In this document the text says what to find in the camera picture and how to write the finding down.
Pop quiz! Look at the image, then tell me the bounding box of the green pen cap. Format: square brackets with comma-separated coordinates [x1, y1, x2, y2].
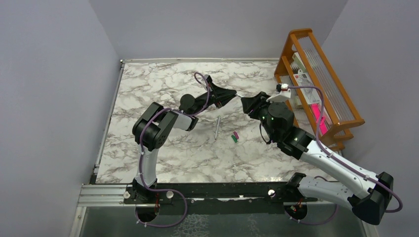
[231, 135, 238, 143]

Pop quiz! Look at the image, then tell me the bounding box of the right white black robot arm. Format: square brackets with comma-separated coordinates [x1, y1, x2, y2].
[241, 92, 394, 225]

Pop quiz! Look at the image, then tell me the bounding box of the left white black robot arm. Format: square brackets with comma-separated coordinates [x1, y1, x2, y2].
[132, 82, 237, 190]

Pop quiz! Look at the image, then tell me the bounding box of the white package in rack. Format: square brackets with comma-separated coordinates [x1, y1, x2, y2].
[291, 52, 322, 106]

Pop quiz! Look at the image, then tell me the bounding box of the orange wooden rack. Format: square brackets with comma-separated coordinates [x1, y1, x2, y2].
[274, 28, 365, 151]

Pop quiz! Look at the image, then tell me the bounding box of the pink item in rack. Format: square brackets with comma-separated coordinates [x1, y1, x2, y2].
[310, 104, 328, 135]

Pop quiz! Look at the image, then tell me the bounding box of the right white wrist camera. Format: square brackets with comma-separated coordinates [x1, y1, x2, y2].
[266, 83, 292, 103]

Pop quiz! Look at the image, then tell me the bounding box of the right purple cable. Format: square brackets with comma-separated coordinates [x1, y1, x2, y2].
[281, 85, 404, 226]

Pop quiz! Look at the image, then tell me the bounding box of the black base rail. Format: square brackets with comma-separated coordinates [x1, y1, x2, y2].
[123, 182, 317, 216]

